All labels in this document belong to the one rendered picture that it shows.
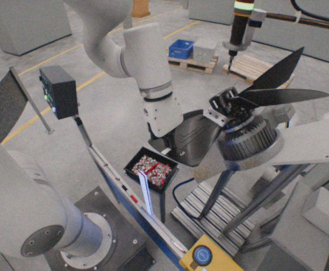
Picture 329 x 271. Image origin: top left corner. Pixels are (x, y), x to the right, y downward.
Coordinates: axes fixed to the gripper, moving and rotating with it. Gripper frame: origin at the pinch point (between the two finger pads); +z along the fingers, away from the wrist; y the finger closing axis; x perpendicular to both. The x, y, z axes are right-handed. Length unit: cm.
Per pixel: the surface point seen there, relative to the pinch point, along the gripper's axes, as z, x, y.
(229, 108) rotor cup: 1.0, -4.0, 27.4
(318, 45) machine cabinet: 80, 36, 600
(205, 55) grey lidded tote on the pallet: 40, 182, 259
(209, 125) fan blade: 2.9, -2.4, 16.8
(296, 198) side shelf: 48, -35, 40
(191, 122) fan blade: 1.7, 3.1, 13.2
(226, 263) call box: 22.8, -27.4, -10.7
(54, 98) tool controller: -14, 53, -18
